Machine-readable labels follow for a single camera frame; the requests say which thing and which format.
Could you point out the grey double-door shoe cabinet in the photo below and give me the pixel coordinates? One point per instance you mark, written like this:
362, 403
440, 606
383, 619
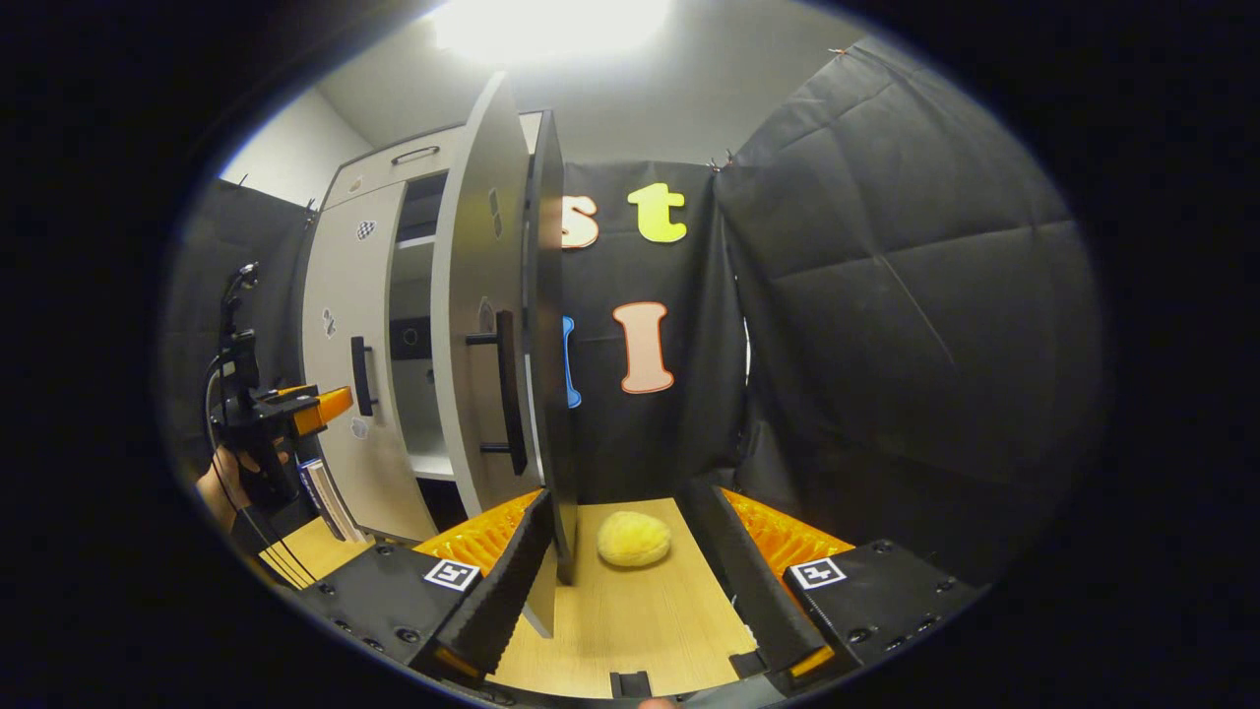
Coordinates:
418, 286

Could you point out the white and grey book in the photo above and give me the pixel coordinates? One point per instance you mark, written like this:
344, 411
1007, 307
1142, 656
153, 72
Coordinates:
340, 507

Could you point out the large ceiling light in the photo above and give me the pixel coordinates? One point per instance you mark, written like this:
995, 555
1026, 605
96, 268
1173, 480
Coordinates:
551, 25

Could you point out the grey cabinet drawer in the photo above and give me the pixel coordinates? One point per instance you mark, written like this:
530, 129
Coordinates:
374, 182

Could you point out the grey shoe cabinet door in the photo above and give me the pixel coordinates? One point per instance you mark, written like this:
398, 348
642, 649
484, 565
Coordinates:
472, 295
335, 276

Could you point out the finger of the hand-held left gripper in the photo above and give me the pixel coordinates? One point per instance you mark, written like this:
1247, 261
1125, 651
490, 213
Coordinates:
330, 406

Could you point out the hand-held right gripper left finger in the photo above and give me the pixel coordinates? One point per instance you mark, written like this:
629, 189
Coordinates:
512, 601

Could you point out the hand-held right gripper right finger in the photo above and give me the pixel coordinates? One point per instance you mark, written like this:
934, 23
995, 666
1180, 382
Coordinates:
748, 591

